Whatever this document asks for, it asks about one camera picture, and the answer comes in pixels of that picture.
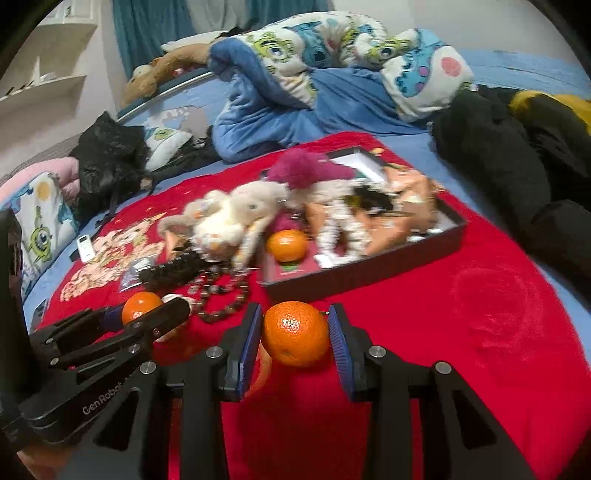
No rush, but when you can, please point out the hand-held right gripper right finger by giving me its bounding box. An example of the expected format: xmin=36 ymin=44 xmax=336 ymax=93
xmin=328 ymin=303 xmax=539 ymax=480

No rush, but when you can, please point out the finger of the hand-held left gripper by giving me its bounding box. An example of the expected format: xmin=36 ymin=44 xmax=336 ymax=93
xmin=50 ymin=296 xmax=192 ymax=371
xmin=29 ymin=305 xmax=125 ymax=357

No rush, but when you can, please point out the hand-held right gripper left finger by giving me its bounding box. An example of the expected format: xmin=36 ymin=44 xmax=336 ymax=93
xmin=60 ymin=302 xmax=264 ymax=480

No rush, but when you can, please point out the orange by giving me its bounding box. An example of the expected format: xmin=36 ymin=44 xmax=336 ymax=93
xmin=261 ymin=300 xmax=331 ymax=368
xmin=266 ymin=229 xmax=309 ymax=264
xmin=121 ymin=291 xmax=164 ymax=325

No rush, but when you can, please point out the round badge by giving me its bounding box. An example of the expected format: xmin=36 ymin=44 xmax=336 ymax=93
xmin=119 ymin=257 xmax=156 ymax=292

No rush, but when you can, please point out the brown furry hair clip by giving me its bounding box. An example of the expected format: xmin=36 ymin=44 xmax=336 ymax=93
xmin=137 ymin=255 xmax=209 ymax=288

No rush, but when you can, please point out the black shallow box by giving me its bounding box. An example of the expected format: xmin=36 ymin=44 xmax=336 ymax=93
xmin=257 ymin=146 xmax=470 ymax=304

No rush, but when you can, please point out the copper triangular packet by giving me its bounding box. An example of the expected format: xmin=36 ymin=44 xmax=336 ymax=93
xmin=383 ymin=166 xmax=445 ymax=217
xmin=164 ymin=231 xmax=186 ymax=260

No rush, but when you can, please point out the grey furry hair claw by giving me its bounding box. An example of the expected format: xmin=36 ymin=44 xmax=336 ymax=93
xmin=158 ymin=213 xmax=197 ymax=252

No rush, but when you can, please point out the cartoon printed pillow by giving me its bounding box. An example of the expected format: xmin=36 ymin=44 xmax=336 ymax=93
xmin=13 ymin=171 xmax=82 ymax=297

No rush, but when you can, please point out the white crochet scrunchie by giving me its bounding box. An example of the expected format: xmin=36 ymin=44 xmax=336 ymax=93
xmin=315 ymin=198 xmax=371 ymax=269

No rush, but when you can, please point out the white plush rabbit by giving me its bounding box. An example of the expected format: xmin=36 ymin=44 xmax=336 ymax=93
xmin=184 ymin=181 xmax=288 ymax=269

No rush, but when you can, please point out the brown triangular packet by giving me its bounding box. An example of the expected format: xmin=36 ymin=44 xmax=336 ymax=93
xmin=305 ymin=203 xmax=339 ymax=241

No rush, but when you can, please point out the red printed blanket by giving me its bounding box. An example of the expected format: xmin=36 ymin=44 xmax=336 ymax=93
xmin=34 ymin=130 xmax=591 ymax=480

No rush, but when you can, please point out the black gold hair accessory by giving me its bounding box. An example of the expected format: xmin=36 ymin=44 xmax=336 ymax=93
xmin=350 ymin=184 xmax=403 ymax=219

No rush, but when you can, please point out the pink quilt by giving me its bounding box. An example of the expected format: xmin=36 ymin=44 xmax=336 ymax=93
xmin=0 ymin=156 xmax=82 ymax=205

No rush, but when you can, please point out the black puffer jacket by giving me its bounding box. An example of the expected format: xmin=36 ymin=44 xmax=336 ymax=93
xmin=73 ymin=110 xmax=156 ymax=223

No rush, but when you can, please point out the dark cloth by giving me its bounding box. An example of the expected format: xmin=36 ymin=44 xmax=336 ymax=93
xmin=151 ymin=137 xmax=223 ymax=179

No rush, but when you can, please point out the small cartoon cushion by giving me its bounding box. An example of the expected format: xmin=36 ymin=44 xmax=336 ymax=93
xmin=142 ymin=124 xmax=193 ymax=170

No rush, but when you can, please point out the magenta plush toy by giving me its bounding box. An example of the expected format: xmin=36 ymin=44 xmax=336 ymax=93
xmin=267 ymin=149 xmax=357 ymax=191

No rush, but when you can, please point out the brown plush toy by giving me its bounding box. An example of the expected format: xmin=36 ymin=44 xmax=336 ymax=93
xmin=120 ymin=41 xmax=214 ymax=108

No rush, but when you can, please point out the black clothing pile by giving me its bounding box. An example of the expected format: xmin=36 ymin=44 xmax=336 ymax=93
xmin=428 ymin=84 xmax=591 ymax=297

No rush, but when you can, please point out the cartoon printed blue quilt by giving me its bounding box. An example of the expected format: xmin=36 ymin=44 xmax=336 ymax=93
xmin=207 ymin=10 xmax=477 ymax=163

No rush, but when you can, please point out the white pillow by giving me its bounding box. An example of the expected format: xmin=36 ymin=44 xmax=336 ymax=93
xmin=161 ymin=31 xmax=228 ymax=52

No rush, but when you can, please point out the blue curtain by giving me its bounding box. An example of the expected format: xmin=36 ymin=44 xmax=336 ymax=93
xmin=111 ymin=0 xmax=334 ymax=80

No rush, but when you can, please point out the yellow cloth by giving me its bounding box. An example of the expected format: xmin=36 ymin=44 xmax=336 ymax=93
xmin=507 ymin=89 xmax=591 ymax=124

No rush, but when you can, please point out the blue bed sheet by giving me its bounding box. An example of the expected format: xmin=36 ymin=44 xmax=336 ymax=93
xmin=21 ymin=48 xmax=591 ymax=324

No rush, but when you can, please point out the brown bead bracelet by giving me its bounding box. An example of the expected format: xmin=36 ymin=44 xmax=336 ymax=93
xmin=186 ymin=269 xmax=253 ymax=325

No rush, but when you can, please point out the metal bed rail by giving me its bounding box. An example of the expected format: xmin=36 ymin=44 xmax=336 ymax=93
xmin=115 ymin=68 xmax=216 ymax=119

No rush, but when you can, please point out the white wall shelf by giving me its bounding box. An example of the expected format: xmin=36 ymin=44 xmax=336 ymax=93
xmin=0 ymin=20 xmax=101 ymax=124

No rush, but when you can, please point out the white wall cabinet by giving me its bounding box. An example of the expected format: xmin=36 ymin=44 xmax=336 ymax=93
xmin=36 ymin=0 xmax=112 ymax=25

